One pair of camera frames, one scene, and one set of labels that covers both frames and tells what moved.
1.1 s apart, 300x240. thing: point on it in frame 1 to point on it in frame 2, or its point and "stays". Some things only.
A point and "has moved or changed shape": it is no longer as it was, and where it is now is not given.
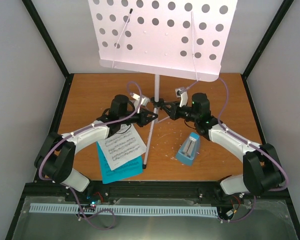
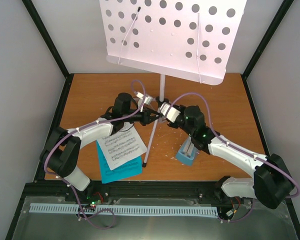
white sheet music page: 119,149 stays
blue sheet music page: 133,167 stays
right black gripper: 172,113 to 170,125
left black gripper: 143,119 stays
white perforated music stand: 186,39 has moved or changed shape
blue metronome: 189,149 stays
